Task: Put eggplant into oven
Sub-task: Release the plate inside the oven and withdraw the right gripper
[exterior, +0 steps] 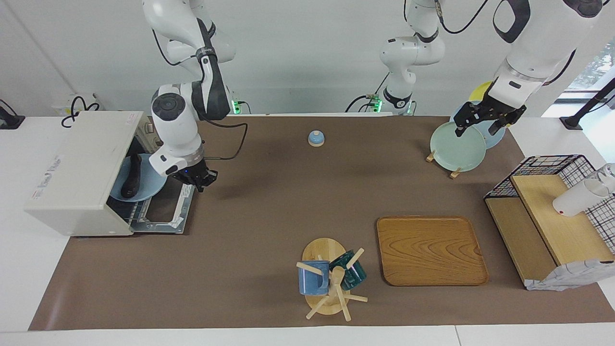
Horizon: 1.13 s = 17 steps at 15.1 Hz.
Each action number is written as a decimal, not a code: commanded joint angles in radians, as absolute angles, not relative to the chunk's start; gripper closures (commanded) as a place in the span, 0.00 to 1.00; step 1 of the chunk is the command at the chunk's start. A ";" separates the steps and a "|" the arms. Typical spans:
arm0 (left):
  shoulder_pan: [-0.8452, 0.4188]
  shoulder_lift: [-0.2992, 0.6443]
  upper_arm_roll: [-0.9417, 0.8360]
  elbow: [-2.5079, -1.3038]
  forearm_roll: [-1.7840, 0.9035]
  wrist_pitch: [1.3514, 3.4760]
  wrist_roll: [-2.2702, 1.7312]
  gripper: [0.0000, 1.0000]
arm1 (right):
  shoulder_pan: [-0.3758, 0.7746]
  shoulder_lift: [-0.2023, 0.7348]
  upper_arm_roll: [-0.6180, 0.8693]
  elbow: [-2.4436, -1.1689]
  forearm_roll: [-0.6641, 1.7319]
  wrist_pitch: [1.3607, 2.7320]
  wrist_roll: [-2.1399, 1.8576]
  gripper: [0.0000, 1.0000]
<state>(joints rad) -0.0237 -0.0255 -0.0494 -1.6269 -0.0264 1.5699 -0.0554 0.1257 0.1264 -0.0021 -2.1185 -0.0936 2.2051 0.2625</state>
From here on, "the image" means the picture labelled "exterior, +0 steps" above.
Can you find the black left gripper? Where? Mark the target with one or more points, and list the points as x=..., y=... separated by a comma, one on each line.
x=487, y=110

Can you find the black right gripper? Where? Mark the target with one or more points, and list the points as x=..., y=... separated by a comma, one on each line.
x=190, y=174

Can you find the small light blue plate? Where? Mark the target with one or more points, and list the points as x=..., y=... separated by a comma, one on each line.
x=149, y=185

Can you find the toaster oven glass door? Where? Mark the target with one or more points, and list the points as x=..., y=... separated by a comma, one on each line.
x=153, y=226

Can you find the dark purple eggplant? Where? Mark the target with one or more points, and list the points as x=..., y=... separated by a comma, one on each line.
x=132, y=180

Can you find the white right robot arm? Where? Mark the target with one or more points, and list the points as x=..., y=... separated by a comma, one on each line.
x=175, y=129

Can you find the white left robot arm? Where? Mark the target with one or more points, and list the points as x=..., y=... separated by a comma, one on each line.
x=538, y=43

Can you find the beige oven knob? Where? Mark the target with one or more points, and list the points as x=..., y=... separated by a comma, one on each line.
x=150, y=129

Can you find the beige toaster oven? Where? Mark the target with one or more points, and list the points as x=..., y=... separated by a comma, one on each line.
x=81, y=163

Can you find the large light blue plate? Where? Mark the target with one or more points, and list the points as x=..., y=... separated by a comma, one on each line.
x=495, y=137

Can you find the yellow plate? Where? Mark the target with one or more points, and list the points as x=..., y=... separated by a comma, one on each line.
x=480, y=91

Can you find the pale green plate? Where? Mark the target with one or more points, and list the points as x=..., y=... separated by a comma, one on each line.
x=456, y=149

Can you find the wooden plate rack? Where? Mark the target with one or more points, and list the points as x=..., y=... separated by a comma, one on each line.
x=430, y=156

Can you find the green lit connector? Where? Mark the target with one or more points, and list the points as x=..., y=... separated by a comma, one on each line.
x=377, y=102
x=236, y=105

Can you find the brown table mat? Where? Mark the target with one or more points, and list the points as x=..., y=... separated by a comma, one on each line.
x=240, y=269

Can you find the white plastic cup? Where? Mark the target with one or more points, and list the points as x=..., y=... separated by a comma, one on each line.
x=576, y=199

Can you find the window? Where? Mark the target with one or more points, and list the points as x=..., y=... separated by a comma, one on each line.
x=593, y=67

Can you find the clear glass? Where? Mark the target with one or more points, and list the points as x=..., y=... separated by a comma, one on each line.
x=609, y=173

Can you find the wooden two-tier shelf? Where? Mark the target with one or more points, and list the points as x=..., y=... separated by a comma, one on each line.
x=567, y=230

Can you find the wooden mug tree stand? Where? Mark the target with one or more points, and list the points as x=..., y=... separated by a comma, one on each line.
x=324, y=250

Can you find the wooden serving tray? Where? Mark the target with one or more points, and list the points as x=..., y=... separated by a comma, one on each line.
x=432, y=250

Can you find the blue mug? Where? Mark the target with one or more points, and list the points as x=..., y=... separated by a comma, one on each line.
x=312, y=281

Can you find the white power strip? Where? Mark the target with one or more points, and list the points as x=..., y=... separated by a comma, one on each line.
x=60, y=106

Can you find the dark green mug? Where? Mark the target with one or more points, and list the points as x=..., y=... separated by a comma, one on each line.
x=353, y=276

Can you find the white patterned cloth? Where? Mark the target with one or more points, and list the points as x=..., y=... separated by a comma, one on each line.
x=567, y=278

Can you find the black table clamp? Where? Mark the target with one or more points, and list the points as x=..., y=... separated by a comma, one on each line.
x=9, y=121

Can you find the black camera stand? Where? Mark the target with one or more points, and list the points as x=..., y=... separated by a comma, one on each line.
x=574, y=121

